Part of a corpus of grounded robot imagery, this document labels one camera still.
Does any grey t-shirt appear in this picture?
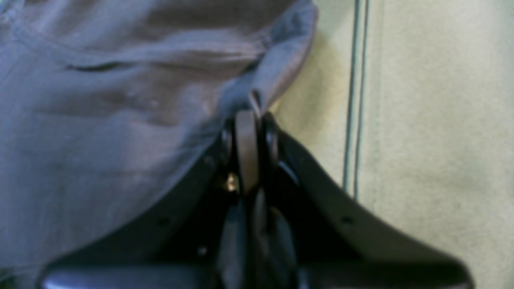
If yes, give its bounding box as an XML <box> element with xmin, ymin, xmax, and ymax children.
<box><xmin>1</xmin><ymin>0</ymin><xmax>318</xmax><ymax>289</ymax></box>

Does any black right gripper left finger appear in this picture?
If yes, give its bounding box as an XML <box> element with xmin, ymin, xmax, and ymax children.
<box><xmin>38</xmin><ymin>110</ymin><xmax>259</xmax><ymax>289</ymax></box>

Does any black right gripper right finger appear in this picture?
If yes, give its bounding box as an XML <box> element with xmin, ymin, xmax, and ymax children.
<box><xmin>259</xmin><ymin>113</ymin><xmax>474</xmax><ymax>289</ymax></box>

